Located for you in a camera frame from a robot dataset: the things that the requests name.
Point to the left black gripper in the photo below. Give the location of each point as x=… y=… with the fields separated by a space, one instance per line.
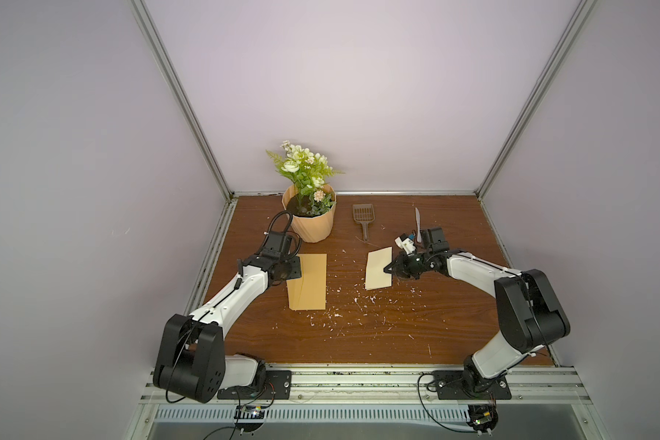
x=294 y=261

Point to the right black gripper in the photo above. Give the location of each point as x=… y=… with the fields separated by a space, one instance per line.
x=400 y=265

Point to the brown kraft envelope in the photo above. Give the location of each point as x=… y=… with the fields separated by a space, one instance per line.
x=308 y=293

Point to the cream letter paper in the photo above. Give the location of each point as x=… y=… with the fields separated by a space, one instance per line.
x=376 y=277

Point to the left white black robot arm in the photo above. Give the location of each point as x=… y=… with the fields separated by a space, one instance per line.
x=192 y=361

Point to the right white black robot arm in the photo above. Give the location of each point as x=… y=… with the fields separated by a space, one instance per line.
x=530 y=316

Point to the grey plastic knife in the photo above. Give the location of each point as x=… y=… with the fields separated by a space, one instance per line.
x=418 y=234

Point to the beige ribbed flower pot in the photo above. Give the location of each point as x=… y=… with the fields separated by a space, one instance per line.
x=317 y=228

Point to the small brown slotted scoop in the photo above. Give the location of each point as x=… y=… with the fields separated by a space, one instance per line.
x=364 y=215

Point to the artificial green white plant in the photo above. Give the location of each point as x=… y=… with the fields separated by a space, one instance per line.
x=308 y=173

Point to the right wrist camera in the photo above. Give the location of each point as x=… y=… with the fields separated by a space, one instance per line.
x=406 y=244

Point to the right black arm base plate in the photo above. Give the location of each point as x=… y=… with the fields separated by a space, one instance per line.
x=469 y=385

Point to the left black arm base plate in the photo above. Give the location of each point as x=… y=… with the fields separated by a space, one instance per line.
x=275 y=385

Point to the aluminium front rail frame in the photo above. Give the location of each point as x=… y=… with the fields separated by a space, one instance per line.
x=393 y=384

